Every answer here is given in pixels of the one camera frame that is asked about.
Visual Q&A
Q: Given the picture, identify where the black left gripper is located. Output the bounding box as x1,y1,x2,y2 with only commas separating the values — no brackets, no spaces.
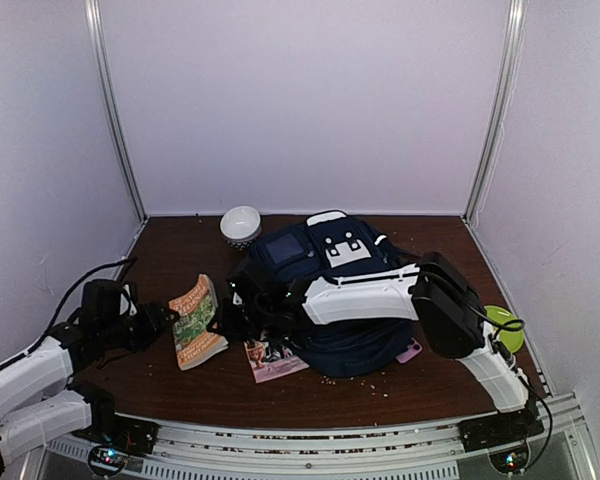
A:
99,299,179,353

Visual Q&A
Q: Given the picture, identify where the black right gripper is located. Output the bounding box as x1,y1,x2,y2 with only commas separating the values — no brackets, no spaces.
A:
208,296,272,341

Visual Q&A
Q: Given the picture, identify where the orange green treehouse book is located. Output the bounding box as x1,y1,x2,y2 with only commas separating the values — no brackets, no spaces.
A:
168,274,229,371

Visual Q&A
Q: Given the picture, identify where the navy blue student backpack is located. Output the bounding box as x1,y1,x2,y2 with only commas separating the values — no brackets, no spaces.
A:
227,210,420,378

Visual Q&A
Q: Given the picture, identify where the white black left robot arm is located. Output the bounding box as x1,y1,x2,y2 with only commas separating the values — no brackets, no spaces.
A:
0,280,180,477

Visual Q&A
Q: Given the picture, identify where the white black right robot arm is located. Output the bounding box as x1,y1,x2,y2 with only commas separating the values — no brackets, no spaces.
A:
207,252,540,442

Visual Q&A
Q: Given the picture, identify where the pink Shakespeare story book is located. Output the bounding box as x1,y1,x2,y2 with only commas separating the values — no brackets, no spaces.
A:
243,338,309,384

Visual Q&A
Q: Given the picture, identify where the white patterned ceramic bowl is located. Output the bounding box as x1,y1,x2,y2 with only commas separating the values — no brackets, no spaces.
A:
220,205,262,250

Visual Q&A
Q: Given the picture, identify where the pink smartphone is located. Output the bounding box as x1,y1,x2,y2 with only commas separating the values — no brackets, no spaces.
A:
396,338,422,364

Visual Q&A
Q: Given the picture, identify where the green plate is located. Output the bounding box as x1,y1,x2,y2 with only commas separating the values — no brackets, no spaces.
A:
485,305,524,353

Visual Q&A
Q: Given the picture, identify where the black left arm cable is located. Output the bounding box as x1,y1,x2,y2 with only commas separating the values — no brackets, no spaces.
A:
49,257,139,331

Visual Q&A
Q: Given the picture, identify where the front aluminium rail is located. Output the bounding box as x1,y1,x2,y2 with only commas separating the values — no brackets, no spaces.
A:
19,403,600,479

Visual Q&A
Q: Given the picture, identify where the left aluminium frame post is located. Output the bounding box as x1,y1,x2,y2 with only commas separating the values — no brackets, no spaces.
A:
84,0,147,222

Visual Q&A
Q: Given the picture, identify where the aluminium frame post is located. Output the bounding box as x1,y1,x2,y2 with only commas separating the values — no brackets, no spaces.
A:
84,0,147,222
463,0,527,224

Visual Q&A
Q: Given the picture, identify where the right aluminium frame post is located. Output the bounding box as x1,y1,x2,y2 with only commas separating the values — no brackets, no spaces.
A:
463,0,527,224

